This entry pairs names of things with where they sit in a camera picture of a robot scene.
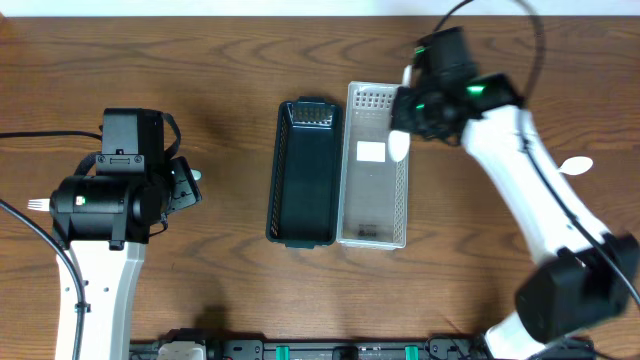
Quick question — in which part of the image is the white spoon angled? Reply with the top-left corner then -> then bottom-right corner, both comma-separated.
558,156 -> 594,176

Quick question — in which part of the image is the clear perforated plastic basket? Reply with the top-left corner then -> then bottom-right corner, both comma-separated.
336,81 -> 408,250

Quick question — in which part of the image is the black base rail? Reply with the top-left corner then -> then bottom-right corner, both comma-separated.
128,328 -> 596,360

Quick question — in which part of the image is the mint green plastic fork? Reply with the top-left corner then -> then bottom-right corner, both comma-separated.
191,169 -> 202,181

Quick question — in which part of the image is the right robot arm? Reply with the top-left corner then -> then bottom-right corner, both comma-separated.
388,27 -> 639,359

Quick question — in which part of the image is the white fork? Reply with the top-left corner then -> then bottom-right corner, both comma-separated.
27,198 -> 50,212

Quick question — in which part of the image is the white spoon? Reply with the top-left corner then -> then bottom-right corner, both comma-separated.
388,65 -> 412,162

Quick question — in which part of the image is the white label sticker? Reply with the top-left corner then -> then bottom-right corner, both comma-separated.
356,141 -> 387,163

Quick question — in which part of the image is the black perforated plastic basket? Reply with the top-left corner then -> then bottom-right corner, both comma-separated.
266,97 -> 343,249

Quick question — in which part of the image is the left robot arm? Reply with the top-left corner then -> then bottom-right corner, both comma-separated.
49,108 -> 201,359

